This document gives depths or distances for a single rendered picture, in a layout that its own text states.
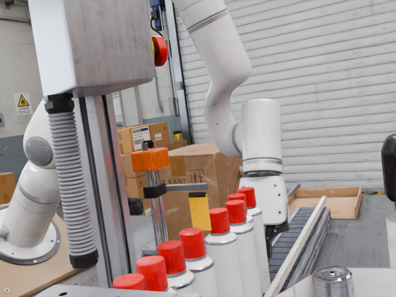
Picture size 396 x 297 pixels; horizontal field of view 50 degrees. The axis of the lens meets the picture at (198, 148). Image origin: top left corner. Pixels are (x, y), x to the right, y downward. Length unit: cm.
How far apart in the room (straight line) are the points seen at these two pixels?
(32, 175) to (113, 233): 53
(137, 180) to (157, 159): 370
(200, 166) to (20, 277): 56
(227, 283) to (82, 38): 42
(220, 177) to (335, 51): 380
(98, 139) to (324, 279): 36
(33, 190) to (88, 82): 70
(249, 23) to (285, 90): 90
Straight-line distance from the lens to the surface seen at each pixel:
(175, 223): 129
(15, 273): 125
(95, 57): 48
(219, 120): 94
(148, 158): 63
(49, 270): 128
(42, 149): 101
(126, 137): 428
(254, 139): 88
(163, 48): 54
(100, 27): 49
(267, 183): 88
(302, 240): 105
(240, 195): 76
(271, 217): 87
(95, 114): 63
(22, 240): 127
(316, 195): 178
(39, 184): 113
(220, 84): 87
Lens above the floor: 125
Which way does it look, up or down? 5 degrees down
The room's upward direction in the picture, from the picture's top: 8 degrees counter-clockwise
